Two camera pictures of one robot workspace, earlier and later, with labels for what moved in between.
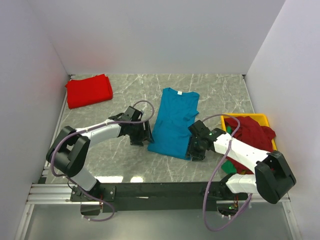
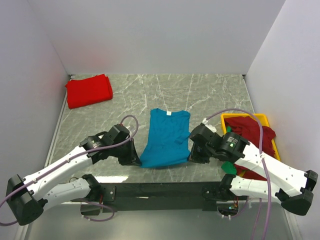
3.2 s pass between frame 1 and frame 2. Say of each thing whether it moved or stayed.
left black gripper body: moved
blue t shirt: moved
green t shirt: stayed
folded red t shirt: stayed
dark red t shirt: stayed
